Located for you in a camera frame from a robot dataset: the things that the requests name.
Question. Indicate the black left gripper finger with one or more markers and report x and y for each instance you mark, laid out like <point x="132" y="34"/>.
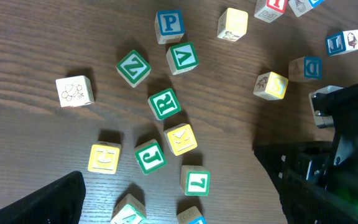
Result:
<point x="58" y="202"/>

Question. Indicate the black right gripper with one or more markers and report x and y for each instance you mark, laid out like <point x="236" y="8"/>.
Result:
<point x="317" y="181"/>

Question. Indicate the yellow G wooden block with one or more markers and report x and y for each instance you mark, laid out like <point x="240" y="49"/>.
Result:
<point x="104" y="157"/>

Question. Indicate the green 4 wooden block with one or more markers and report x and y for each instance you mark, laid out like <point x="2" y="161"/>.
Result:
<point x="129" y="211"/>

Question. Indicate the green J left wooden block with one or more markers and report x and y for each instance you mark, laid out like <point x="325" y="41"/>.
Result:
<point x="150" y="157"/>

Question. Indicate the yellow S wooden block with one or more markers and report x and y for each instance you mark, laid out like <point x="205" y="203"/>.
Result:
<point x="270" y="86"/>

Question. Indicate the blue D centre wooden block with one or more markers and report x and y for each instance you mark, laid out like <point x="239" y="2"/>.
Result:
<point x="305" y="69"/>

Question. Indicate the blue d wooden block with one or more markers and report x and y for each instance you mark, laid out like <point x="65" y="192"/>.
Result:
<point x="305" y="69"/>
<point x="300" y="7"/>

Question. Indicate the blue T wooden block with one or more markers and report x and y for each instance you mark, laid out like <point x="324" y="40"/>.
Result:
<point x="191" y="216"/>

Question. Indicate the green L wooden block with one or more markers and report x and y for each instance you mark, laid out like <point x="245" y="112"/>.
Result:
<point x="195" y="180"/>

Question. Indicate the yellow K wooden block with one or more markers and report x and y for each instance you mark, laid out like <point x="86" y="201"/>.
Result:
<point x="181" y="139"/>

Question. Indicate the plain picture wooden block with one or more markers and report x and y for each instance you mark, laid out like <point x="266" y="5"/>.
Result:
<point x="342" y="42"/>

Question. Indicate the green R wooden block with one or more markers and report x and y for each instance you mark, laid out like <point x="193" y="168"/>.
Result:
<point x="164" y="104"/>

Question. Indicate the green Z wooden block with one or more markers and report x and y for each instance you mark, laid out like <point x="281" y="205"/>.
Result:
<point x="133" y="68"/>

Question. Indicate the blue D far wooden block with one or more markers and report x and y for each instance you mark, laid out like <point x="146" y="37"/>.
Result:
<point x="300" y="7"/>

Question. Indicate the red Y wooden block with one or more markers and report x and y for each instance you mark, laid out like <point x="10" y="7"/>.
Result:
<point x="269" y="10"/>

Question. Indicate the yellow O wooden block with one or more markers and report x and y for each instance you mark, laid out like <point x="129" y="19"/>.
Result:
<point x="232" y="24"/>

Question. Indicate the green V wooden block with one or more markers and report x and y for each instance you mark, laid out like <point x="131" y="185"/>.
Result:
<point x="182" y="58"/>

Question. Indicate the blue P left wooden block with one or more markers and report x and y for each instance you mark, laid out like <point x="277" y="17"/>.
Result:
<point x="169" y="26"/>

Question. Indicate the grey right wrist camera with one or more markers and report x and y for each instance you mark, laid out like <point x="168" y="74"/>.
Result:
<point x="321" y="119"/>

